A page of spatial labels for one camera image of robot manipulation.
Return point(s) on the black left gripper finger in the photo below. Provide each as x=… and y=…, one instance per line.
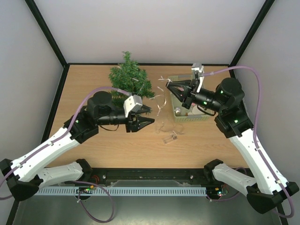
x=144, y=110
x=141, y=122

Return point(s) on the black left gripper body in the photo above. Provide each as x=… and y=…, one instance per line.
x=131, y=124

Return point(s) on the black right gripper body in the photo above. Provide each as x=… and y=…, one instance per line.
x=189, y=94

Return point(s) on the light green plastic basket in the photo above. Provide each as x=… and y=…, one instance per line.
x=181, y=114

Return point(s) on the clear led string lights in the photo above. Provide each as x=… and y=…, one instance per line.
x=163, y=123

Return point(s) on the small green christmas tree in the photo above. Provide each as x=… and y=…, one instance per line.
x=128, y=76

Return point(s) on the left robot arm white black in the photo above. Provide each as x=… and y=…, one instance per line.
x=26, y=175

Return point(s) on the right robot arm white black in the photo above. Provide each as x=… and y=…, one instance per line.
x=267, y=188

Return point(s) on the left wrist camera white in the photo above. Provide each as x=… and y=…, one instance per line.
x=132, y=104

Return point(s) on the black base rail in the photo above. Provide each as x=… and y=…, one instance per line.
x=106, y=176

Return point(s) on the light blue slotted cable duct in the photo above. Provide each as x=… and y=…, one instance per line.
x=123, y=191

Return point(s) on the black corner frame post right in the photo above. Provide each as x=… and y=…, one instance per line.
x=252, y=31

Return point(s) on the black corner frame post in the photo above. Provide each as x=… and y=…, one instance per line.
x=46, y=31
x=252, y=31

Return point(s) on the black corner frame post left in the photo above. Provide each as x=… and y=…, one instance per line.
x=46, y=31

